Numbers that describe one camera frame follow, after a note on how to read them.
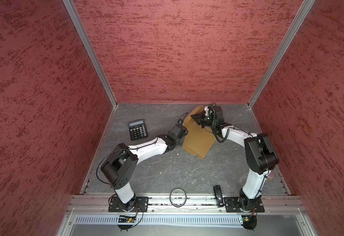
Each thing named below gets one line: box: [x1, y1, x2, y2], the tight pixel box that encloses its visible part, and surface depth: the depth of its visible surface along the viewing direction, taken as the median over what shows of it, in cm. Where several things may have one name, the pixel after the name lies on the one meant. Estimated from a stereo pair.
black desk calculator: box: [127, 118, 148, 141], surface depth 105 cm
